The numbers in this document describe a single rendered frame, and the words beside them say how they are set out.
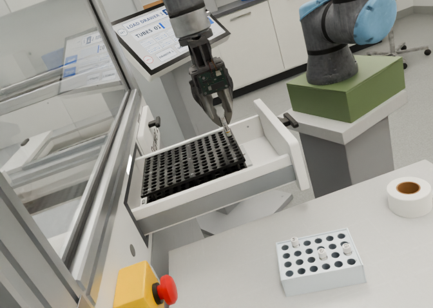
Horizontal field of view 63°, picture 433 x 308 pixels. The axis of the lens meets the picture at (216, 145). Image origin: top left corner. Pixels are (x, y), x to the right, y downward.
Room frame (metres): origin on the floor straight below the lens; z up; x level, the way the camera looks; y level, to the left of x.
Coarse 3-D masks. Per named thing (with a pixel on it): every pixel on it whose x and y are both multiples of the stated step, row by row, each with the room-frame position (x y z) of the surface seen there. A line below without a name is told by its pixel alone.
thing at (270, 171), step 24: (240, 120) 0.83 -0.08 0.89; (240, 144) 0.82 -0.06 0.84; (264, 144) 0.77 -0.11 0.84; (264, 168) 0.58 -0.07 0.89; (288, 168) 0.58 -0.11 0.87; (192, 192) 0.58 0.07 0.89; (216, 192) 0.58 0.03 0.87; (240, 192) 0.58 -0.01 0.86; (264, 192) 0.58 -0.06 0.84; (144, 216) 0.58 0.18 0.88; (168, 216) 0.58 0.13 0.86; (192, 216) 0.58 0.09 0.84
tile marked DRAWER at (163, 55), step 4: (168, 48) 1.60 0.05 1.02; (172, 48) 1.61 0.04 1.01; (160, 52) 1.57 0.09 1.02; (164, 52) 1.58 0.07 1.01; (168, 52) 1.59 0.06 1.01; (172, 52) 1.59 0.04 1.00; (176, 52) 1.60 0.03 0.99; (156, 56) 1.55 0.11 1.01; (160, 56) 1.56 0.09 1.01; (164, 56) 1.56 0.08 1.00; (168, 56) 1.57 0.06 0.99; (172, 56) 1.57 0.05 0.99; (160, 60) 1.54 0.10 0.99; (164, 60) 1.55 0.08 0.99
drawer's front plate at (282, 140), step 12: (264, 108) 0.77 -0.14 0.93; (264, 120) 0.76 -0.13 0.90; (276, 120) 0.68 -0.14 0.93; (264, 132) 0.81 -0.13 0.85; (276, 132) 0.65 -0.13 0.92; (288, 132) 0.61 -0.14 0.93; (276, 144) 0.69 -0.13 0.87; (288, 144) 0.57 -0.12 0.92; (300, 156) 0.56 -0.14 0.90; (300, 168) 0.56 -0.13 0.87; (300, 180) 0.56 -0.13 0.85
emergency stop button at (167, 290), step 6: (162, 276) 0.39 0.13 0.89; (168, 276) 0.38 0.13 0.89; (162, 282) 0.37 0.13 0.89; (168, 282) 0.37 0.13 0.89; (174, 282) 0.39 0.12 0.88; (162, 288) 0.37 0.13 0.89; (168, 288) 0.37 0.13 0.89; (174, 288) 0.37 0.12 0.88; (162, 294) 0.36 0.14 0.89; (168, 294) 0.36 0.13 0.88; (174, 294) 0.37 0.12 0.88; (168, 300) 0.36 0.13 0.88; (174, 300) 0.36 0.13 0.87
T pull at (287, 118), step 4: (284, 116) 0.73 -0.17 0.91; (288, 116) 0.71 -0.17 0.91; (280, 120) 0.71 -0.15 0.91; (284, 120) 0.70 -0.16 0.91; (288, 120) 0.69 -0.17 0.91; (292, 120) 0.68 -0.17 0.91; (284, 124) 0.69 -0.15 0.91; (288, 124) 0.69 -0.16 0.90; (292, 124) 0.68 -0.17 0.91; (296, 124) 0.67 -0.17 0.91
